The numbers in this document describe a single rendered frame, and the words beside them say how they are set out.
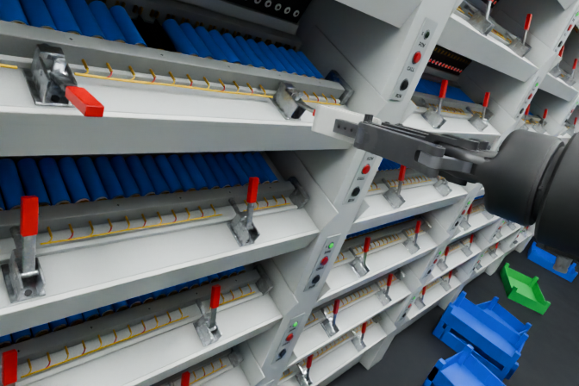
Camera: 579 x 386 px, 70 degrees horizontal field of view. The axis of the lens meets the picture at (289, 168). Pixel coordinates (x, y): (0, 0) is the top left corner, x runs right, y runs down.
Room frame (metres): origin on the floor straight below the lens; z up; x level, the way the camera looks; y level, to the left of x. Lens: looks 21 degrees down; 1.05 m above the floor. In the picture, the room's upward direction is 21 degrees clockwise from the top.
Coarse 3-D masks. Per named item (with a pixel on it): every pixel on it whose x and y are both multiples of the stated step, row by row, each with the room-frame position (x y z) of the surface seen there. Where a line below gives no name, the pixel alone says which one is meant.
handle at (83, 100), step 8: (56, 64) 0.28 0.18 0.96; (64, 64) 0.28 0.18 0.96; (56, 72) 0.28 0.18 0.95; (56, 80) 0.27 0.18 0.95; (64, 80) 0.27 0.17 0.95; (64, 88) 0.26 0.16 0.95; (72, 88) 0.26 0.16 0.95; (80, 88) 0.26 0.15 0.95; (72, 96) 0.25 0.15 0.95; (80, 96) 0.25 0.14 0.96; (88, 96) 0.25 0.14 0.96; (80, 104) 0.24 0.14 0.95; (88, 104) 0.24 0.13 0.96; (96, 104) 0.25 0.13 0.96; (88, 112) 0.24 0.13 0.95; (96, 112) 0.24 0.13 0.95
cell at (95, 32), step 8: (72, 0) 0.39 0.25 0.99; (80, 0) 0.39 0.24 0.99; (72, 8) 0.38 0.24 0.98; (80, 8) 0.38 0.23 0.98; (88, 8) 0.39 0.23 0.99; (80, 16) 0.38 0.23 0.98; (88, 16) 0.38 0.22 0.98; (80, 24) 0.37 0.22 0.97; (88, 24) 0.37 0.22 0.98; (96, 24) 0.38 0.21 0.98; (88, 32) 0.36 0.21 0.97; (96, 32) 0.36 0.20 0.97
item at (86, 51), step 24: (0, 24) 0.29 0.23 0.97; (24, 24) 0.31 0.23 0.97; (0, 48) 0.29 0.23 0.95; (24, 48) 0.30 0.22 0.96; (72, 48) 0.32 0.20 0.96; (96, 48) 0.34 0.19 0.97; (120, 48) 0.36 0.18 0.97; (144, 48) 0.38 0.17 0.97; (144, 72) 0.38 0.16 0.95; (168, 72) 0.40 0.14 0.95; (192, 72) 0.42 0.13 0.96; (216, 72) 0.44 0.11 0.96; (240, 72) 0.46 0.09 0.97; (264, 72) 0.50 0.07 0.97; (264, 96) 0.48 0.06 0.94; (336, 96) 0.62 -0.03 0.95
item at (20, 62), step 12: (0, 60) 0.28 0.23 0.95; (12, 60) 0.29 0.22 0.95; (24, 60) 0.30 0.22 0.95; (72, 72) 0.32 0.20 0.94; (84, 72) 0.33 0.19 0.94; (96, 72) 0.34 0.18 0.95; (108, 72) 0.35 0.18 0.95; (120, 72) 0.36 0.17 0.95; (180, 84) 0.41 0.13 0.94; (192, 84) 0.42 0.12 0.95; (204, 84) 0.43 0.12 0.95; (216, 84) 0.44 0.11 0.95; (228, 84) 0.46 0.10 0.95; (312, 96) 0.57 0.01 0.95
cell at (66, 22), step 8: (48, 0) 0.37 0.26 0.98; (56, 0) 0.37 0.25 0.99; (64, 0) 0.38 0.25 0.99; (48, 8) 0.37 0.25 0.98; (56, 8) 0.36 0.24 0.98; (64, 8) 0.37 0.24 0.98; (56, 16) 0.36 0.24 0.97; (64, 16) 0.36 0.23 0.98; (72, 16) 0.37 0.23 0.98; (56, 24) 0.35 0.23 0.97; (64, 24) 0.35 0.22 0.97; (72, 24) 0.35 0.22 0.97; (80, 32) 0.35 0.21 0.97
